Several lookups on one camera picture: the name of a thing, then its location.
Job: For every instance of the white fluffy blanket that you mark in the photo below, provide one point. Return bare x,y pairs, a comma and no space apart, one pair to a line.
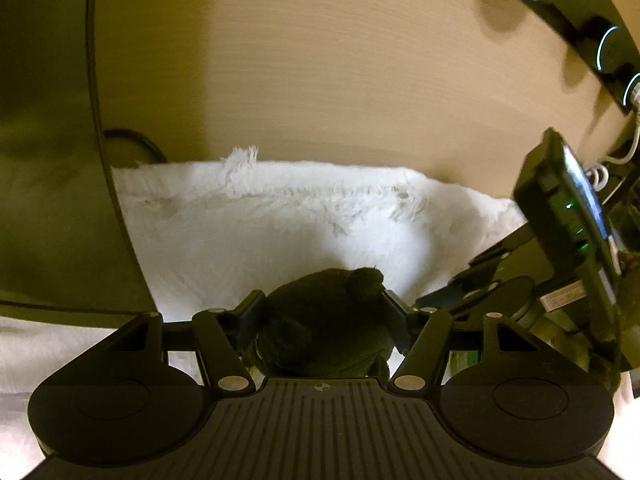
300,220

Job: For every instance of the dark green plush toy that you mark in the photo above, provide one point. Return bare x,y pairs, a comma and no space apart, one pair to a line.
320,320

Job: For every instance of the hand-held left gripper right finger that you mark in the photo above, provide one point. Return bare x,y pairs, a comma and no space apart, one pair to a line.
395,317

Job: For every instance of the black monitor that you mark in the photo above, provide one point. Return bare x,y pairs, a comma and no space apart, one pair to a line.
55,135

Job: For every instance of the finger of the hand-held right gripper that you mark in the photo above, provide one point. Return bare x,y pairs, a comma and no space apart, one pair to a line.
460,292
500,247

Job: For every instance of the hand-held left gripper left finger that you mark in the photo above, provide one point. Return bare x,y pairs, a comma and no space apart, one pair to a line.
252,317

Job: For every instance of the black power strip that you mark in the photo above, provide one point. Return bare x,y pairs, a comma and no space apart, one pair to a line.
575,5

